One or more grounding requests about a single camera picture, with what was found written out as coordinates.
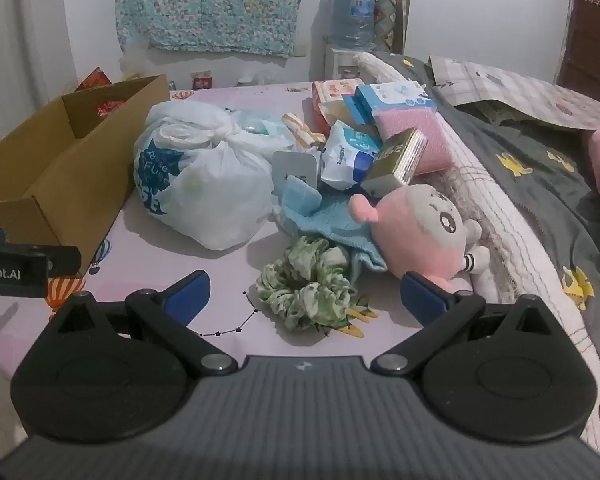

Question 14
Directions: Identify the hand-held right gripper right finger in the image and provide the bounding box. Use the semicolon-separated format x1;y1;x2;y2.
372;271;554;377

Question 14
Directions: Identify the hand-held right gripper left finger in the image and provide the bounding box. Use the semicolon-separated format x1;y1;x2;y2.
50;270;238;379

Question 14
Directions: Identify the pink plush toy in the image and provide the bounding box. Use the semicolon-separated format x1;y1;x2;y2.
348;183;491;294

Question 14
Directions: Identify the brown cardboard box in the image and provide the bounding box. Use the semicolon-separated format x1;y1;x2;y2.
0;74;172;279

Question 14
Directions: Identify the green floral scrunchie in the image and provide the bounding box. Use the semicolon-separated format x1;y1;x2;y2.
256;237;361;334

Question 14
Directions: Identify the light blue towel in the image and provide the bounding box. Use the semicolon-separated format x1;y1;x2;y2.
272;192;388;274

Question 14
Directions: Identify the gold green tissue box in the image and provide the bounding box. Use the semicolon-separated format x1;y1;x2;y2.
365;127;429;199

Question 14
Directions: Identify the light blue packet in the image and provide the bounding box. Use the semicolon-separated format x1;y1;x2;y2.
284;174;324;214

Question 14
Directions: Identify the white blue wet wipes pack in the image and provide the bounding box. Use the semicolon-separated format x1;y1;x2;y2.
320;122;384;191

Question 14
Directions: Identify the pink sponge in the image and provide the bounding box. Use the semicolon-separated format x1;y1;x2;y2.
372;107;454;176

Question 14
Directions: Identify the blue white bandage box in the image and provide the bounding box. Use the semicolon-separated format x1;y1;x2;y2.
342;81;438;129

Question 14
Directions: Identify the white quilted blanket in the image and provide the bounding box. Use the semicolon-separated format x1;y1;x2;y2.
352;52;600;401

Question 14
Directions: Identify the white plastic bag blue print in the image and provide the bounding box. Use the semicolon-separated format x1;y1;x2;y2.
132;100;301;252

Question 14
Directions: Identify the red packet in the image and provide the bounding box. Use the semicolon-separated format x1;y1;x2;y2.
75;66;114;92

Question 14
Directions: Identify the grey blanket yellow print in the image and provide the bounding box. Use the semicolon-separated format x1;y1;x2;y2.
380;52;600;376

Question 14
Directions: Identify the orange striped cloth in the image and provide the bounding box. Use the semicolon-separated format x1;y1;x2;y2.
281;112;327;154

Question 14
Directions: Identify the yellow packet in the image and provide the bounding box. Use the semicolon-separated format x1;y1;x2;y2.
319;100;361;134

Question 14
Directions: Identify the red pink tissue pack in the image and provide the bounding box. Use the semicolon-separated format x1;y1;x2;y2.
311;79;366;131

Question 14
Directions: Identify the checked cloth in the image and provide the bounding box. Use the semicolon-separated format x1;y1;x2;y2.
427;55;600;134

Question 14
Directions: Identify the white water dispenser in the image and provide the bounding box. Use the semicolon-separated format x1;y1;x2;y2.
325;46;362;84

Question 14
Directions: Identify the patterned paper bag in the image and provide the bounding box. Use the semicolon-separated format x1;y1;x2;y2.
375;0;412;54

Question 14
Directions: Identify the blue floral wall cloth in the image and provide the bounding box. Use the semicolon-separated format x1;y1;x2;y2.
115;0;321;59

